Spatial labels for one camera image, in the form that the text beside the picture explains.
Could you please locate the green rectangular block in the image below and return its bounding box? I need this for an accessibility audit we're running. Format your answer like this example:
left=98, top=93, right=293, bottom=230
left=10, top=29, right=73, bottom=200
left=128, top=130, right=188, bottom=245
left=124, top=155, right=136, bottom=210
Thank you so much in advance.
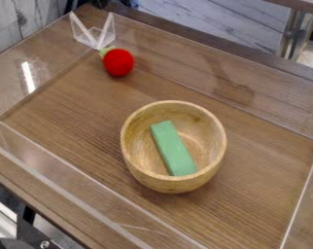
left=150, top=121, right=197, bottom=176

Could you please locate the wooden bowl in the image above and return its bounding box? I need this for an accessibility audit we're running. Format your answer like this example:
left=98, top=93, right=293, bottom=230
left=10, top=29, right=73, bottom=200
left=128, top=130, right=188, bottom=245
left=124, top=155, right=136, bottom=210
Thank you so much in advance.
left=120, top=100, right=227, bottom=194

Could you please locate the red plush strawberry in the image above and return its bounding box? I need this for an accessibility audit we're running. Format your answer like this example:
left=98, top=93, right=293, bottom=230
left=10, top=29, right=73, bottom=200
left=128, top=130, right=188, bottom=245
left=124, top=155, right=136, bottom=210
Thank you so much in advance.
left=99, top=47, right=134, bottom=77

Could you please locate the black table leg clamp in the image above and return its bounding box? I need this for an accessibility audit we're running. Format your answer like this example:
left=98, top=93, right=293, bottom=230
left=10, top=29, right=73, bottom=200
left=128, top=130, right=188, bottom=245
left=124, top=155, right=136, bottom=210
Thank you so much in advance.
left=17, top=206, right=62, bottom=249

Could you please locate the clear acrylic tray wall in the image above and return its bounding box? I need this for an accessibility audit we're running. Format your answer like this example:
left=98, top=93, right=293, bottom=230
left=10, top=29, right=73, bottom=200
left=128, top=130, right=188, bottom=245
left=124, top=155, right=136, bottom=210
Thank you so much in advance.
left=0, top=121, right=200, bottom=249

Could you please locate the metal stool frame background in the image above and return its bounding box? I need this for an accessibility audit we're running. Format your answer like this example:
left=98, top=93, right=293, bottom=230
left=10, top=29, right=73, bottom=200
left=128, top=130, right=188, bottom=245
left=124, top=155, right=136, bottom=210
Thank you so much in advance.
left=277, top=10, right=313, bottom=61

